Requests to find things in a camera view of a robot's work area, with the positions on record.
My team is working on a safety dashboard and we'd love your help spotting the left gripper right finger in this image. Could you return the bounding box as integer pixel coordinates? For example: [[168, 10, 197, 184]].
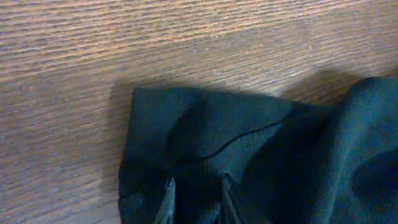
[[221, 173, 244, 224]]

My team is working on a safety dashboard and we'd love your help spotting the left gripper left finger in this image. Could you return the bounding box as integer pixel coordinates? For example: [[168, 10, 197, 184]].
[[153, 177, 176, 224]]

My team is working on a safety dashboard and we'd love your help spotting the black t-shirt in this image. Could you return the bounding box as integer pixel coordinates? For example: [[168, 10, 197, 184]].
[[118, 77, 397, 223]]

